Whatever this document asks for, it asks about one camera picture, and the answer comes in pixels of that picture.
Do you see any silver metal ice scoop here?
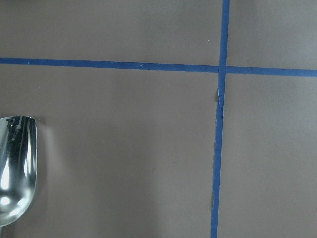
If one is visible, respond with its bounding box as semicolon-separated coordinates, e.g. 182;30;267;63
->
0;116;37;227

